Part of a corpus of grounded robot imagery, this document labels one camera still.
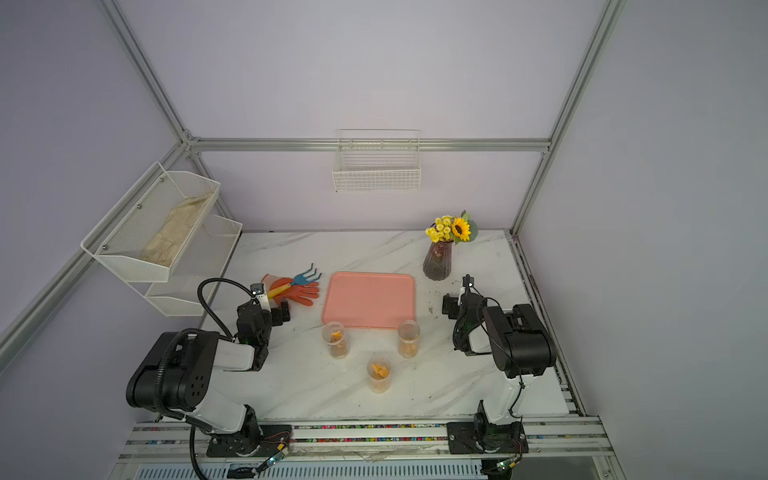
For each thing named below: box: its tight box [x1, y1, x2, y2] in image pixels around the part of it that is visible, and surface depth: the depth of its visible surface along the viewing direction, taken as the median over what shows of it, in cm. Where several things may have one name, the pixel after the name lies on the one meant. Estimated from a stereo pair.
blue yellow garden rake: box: [267, 263, 322, 299], surface depth 107 cm
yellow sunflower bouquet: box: [425, 210, 479, 245], surface depth 90 cm
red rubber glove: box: [262, 274, 320, 306], surface depth 103 cm
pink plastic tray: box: [322, 271, 416, 328], surface depth 106 cm
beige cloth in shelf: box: [140, 193, 214, 268], surface depth 81 cm
